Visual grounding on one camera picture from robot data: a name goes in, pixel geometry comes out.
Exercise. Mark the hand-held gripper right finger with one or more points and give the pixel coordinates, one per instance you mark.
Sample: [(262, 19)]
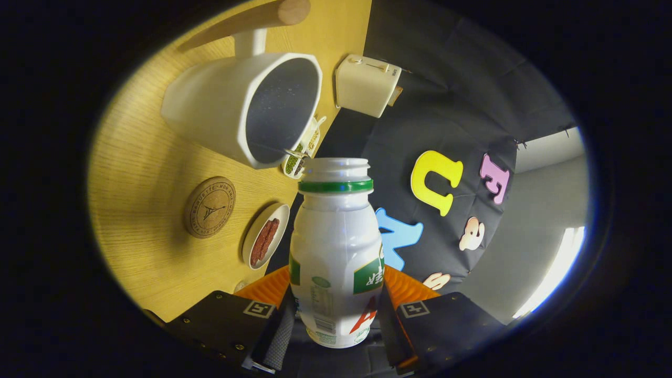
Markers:
[(391, 336)]

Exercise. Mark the white round plate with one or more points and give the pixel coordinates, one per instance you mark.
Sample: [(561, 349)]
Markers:
[(279, 212)]

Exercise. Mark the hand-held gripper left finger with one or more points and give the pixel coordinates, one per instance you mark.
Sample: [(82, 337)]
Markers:
[(278, 336)]

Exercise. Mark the white divided dish with beans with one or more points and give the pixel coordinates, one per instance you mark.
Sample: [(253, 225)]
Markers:
[(293, 164)]

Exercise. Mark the small white spoon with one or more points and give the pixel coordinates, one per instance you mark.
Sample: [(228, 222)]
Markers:
[(319, 122)]

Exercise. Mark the black backdrop cloth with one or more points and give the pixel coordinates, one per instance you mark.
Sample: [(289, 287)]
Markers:
[(446, 79)]

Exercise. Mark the round cork coaster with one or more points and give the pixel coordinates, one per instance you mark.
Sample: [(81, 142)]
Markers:
[(210, 207)]

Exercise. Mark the cream toaster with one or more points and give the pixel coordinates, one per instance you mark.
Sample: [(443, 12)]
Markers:
[(365, 86)]

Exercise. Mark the reddish meat patty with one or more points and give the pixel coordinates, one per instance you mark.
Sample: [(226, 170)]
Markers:
[(272, 233), (258, 249)]

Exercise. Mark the ceiling light strip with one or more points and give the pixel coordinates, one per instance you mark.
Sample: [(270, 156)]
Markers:
[(556, 268)]

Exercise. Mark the toast slice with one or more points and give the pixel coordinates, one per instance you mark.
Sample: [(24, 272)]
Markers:
[(395, 96)]

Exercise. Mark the white juice bottle green label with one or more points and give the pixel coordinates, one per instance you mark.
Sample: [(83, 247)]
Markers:
[(336, 236)]

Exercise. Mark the wooden table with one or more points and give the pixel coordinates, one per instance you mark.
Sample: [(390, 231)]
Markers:
[(142, 184)]

